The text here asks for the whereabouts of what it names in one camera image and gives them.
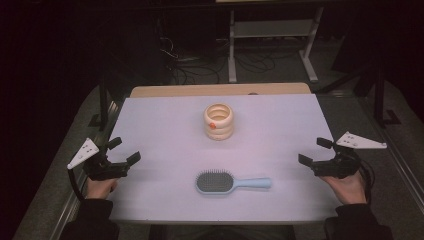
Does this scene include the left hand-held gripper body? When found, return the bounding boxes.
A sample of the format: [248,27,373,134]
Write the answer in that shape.
[67,137,130,182]

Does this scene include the black metal stand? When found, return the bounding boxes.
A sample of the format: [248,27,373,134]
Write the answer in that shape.
[88,75,112,132]
[373,64,403,129]

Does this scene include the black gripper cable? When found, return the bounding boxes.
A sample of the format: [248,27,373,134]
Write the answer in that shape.
[358,159,376,205]
[67,167,86,202]

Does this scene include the black floor cables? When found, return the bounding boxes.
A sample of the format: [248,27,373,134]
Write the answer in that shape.
[159,35,278,85]

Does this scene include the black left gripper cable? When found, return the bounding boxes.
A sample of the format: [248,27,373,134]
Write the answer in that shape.
[67,167,86,202]

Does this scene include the person's right hand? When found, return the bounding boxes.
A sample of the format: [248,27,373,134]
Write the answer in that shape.
[319,171,368,205]

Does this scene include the white metal stand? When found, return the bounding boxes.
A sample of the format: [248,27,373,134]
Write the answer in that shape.
[228,6,325,84]

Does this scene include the cream ringed holder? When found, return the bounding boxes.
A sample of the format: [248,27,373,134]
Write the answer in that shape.
[203,102,235,141]

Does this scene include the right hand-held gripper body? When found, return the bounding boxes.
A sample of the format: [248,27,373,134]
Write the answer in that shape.
[312,131,388,180]

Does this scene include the person's left hand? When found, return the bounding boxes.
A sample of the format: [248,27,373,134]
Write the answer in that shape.
[85,177,119,200]

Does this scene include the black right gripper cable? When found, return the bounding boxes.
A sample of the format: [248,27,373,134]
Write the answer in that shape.
[358,159,376,205]

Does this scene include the blue hairbrush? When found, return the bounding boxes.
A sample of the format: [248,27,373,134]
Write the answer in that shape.
[195,169,273,196]

